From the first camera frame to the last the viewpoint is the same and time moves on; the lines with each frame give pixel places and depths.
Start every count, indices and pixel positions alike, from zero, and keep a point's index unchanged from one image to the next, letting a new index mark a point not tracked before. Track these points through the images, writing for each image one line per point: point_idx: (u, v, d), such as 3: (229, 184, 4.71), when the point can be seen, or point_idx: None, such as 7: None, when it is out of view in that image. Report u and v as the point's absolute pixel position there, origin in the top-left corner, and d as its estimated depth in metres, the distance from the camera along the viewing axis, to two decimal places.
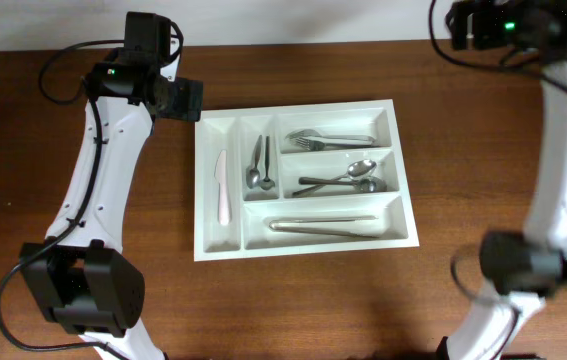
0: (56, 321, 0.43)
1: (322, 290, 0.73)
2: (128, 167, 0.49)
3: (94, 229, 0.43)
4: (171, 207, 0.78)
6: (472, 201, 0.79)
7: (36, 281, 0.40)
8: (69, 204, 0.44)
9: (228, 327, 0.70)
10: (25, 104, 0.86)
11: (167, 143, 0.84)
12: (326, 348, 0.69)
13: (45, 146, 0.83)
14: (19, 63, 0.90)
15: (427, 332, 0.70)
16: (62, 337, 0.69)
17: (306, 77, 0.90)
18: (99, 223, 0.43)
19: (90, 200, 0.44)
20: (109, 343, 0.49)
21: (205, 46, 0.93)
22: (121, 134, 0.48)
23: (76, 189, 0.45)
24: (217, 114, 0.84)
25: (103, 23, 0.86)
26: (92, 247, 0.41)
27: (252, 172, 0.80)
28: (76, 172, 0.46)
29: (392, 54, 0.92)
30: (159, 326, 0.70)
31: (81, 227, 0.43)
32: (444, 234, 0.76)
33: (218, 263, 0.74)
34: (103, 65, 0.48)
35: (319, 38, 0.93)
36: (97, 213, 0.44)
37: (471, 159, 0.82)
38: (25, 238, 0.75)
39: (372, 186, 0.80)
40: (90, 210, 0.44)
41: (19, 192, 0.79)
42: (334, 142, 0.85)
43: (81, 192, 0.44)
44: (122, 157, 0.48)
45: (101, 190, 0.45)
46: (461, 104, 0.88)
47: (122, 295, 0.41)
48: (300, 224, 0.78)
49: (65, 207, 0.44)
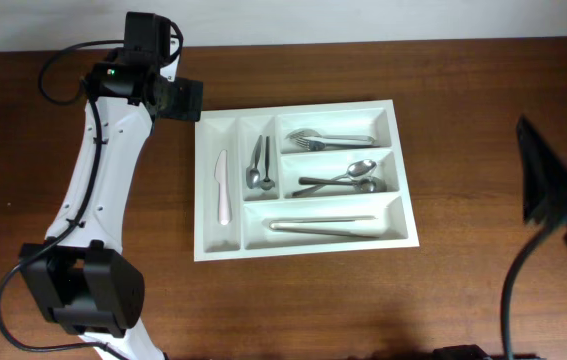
0: (55, 322, 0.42)
1: (323, 290, 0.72)
2: (128, 167, 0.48)
3: (94, 230, 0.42)
4: (172, 207, 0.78)
6: (472, 201, 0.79)
7: (36, 282, 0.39)
8: (69, 205, 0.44)
9: (228, 328, 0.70)
10: (24, 104, 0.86)
11: (167, 143, 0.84)
12: (326, 348, 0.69)
13: (45, 147, 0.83)
14: (19, 63, 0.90)
15: (428, 332, 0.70)
16: (61, 337, 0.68)
17: (306, 77, 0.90)
18: (99, 223, 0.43)
19: (90, 200, 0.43)
20: (109, 344, 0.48)
21: (204, 46, 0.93)
22: (121, 134, 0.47)
23: (76, 189, 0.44)
24: (217, 115, 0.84)
25: (103, 23, 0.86)
26: (92, 246, 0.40)
27: (252, 172, 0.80)
28: (75, 172, 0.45)
29: (391, 55, 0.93)
30: (159, 326, 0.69)
31: (80, 228, 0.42)
32: (444, 233, 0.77)
33: (218, 262, 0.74)
34: (103, 65, 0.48)
35: (319, 39, 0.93)
36: (97, 213, 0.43)
37: (471, 159, 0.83)
38: (24, 238, 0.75)
39: (372, 186, 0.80)
40: (90, 210, 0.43)
41: (19, 192, 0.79)
42: (334, 142, 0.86)
43: (81, 192, 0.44)
44: (122, 158, 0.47)
45: (100, 191, 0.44)
46: (460, 105, 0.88)
47: (122, 295, 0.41)
48: (300, 224, 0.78)
49: (64, 207, 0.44)
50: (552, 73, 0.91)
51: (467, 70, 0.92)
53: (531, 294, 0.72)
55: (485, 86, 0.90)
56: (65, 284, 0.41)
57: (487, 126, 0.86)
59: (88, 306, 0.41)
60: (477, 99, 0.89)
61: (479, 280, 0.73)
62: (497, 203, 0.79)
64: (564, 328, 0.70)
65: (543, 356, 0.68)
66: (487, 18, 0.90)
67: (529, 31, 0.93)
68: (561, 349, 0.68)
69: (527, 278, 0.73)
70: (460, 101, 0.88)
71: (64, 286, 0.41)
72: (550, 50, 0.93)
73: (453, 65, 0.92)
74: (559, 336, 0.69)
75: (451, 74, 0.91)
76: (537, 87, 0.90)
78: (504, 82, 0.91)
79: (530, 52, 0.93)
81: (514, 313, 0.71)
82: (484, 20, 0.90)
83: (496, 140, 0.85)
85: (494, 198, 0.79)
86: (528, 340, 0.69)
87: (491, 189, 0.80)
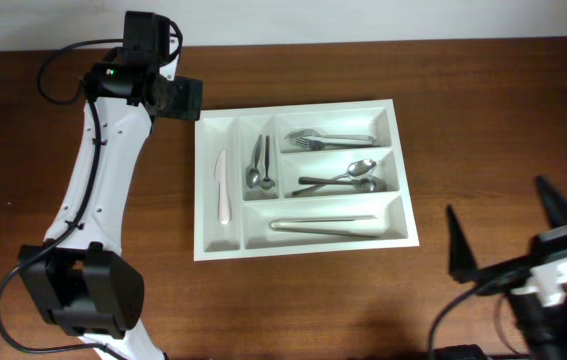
0: (55, 323, 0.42)
1: (323, 290, 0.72)
2: (128, 168, 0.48)
3: (94, 231, 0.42)
4: (172, 207, 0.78)
6: (472, 201, 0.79)
7: (36, 284, 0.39)
8: (68, 206, 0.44)
9: (228, 328, 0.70)
10: (23, 103, 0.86)
11: (167, 143, 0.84)
12: (326, 348, 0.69)
13: (45, 147, 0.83)
14: (18, 63, 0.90)
15: (428, 332, 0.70)
16: (61, 337, 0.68)
17: (306, 77, 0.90)
18: (98, 225, 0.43)
19: (90, 202, 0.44)
20: (109, 345, 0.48)
21: (204, 46, 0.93)
22: (119, 135, 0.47)
23: (75, 191, 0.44)
24: (217, 115, 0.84)
25: (103, 23, 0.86)
26: (91, 248, 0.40)
27: (252, 172, 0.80)
28: (74, 174, 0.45)
29: (391, 54, 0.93)
30: (159, 326, 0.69)
31: (79, 230, 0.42)
32: (444, 233, 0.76)
33: (218, 262, 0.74)
34: (103, 65, 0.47)
35: (319, 38, 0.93)
36: (96, 214, 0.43)
37: (471, 159, 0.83)
38: (24, 239, 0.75)
39: (372, 186, 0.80)
40: (89, 212, 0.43)
41: (19, 192, 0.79)
42: (334, 142, 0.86)
43: (80, 194, 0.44)
44: (121, 159, 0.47)
45: (99, 192, 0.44)
46: (461, 105, 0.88)
47: (122, 297, 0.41)
48: (300, 224, 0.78)
49: (63, 209, 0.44)
50: (553, 73, 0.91)
51: (468, 69, 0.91)
53: None
55: (486, 85, 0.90)
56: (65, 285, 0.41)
57: (487, 125, 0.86)
59: (88, 308, 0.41)
60: (477, 99, 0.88)
61: None
62: (498, 203, 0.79)
64: None
65: None
66: (487, 18, 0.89)
67: (530, 31, 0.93)
68: None
69: None
70: (460, 101, 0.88)
71: (64, 289, 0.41)
72: (551, 49, 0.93)
73: (453, 64, 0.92)
74: None
75: (452, 73, 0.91)
76: (538, 87, 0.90)
78: (504, 82, 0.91)
79: (531, 52, 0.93)
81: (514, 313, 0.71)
82: (485, 19, 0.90)
83: (496, 139, 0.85)
85: (494, 198, 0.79)
86: None
87: (492, 188, 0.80)
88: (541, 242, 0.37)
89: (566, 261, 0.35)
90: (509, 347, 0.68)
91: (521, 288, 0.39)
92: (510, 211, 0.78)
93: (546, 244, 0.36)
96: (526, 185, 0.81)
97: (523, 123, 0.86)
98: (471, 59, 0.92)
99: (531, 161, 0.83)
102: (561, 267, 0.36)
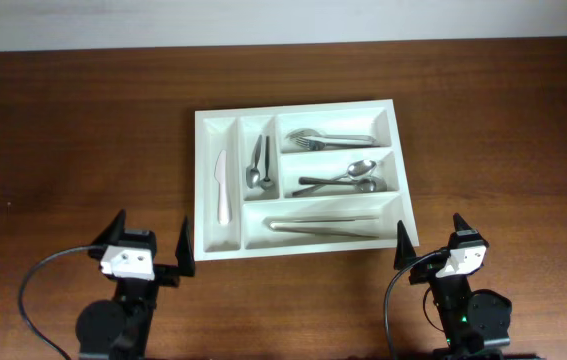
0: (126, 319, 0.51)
1: (323, 289, 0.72)
2: (132, 262, 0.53)
3: (138, 263, 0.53)
4: (171, 207, 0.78)
6: (472, 201, 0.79)
7: (126, 278, 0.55)
8: (137, 256, 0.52)
9: (228, 327, 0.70)
10: (26, 104, 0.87)
11: (168, 142, 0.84)
12: (325, 347, 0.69)
13: (47, 148, 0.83)
14: (21, 63, 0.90)
15: (427, 332, 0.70)
16: (61, 337, 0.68)
17: (306, 77, 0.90)
18: (138, 260, 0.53)
19: (135, 252, 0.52)
20: None
21: (205, 46, 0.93)
22: (135, 259, 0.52)
23: (133, 267, 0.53)
24: (217, 115, 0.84)
25: (103, 24, 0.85)
26: (118, 288, 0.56)
27: (252, 172, 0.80)
28: (132, 259, 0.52)
29: (390, 55, 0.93)
30: (159, 326, 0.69)
31: (143, 264, 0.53)
32: (444, 233, 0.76)
33: (218, 263, 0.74)
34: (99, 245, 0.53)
35: (319, 38, 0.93)
36: (140, 257, 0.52)
37: (471, 158, 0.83)
38: (24, 238, 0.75)
39: (372, 186, 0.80)
40: (133, 258, 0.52)
41: (19, 193, 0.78)
42: (334, 142, 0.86)
43: (136, 264, 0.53)
44: (140, 262, 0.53)
45: (134, 263, 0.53)
46: (460, 105, 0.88)
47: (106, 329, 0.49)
48: (300, 224, 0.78)
49: (137, 257, 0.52)
50: (552, 74, 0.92)
51: (467, 69, 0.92)
53: (533, 294, 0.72)
55: (485, 86, 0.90)
56: (98, 338, 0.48)
57: (487, 126, 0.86)
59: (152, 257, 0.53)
60: (476, 99, 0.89)
61: (478, 280, 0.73)
62: (498, 203, 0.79)
64: (563, 327, 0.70)
65: (543, 356, 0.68)
66: (489, 18, 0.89)
67: (530, 31, 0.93)
68: (561, 349, 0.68)
69: (528, 278, 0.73)
70: (460, 101, 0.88)
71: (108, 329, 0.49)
72: (550, 50, 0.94)
73: (453, 65, 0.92)
74: (560, 336, 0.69)
75: (451, 73, 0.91)
76: (537, 88, 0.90)
78: (504, 82, 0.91)
79: (530, 53, 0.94)
81: (514, 313, 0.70)
82: (485, 21, 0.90)
83: (494, 139, 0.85)
85: (494, 198, 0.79)
86: (529, 341, 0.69)
87: (492, 188, 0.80)
88: (456, 235, 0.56)
89: (467, 247, 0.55)
90: (510, 347, 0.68)
91: (442, 270, 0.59)
92: (510, 211, 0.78)
93: (458, 237, 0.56)
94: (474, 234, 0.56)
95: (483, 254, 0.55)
96: (525, 186, 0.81)
97: (522, 124, 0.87)
98: (471, 60, 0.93)
99: (531, 161, 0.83)
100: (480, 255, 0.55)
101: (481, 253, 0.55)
102: (467, 252, 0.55)
